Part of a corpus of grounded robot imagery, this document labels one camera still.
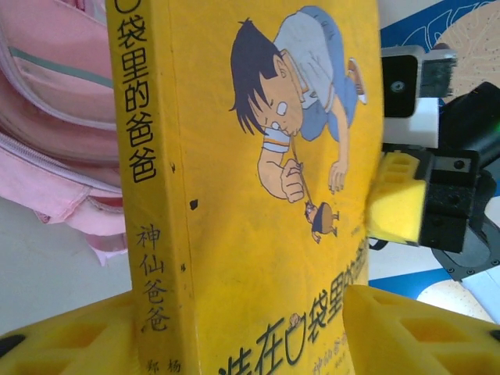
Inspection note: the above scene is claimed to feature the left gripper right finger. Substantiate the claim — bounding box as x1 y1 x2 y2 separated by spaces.
338 284 500 375

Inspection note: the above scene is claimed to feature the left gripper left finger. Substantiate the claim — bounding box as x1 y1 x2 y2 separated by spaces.
0 291 140 375

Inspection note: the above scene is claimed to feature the yellow cartoon book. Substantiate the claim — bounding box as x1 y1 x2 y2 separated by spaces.
105 0 386 375

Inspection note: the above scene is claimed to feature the pink backpack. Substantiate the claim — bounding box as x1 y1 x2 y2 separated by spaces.
0 0 130 269

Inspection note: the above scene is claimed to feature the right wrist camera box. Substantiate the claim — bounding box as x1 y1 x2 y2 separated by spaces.
380 45 458 148

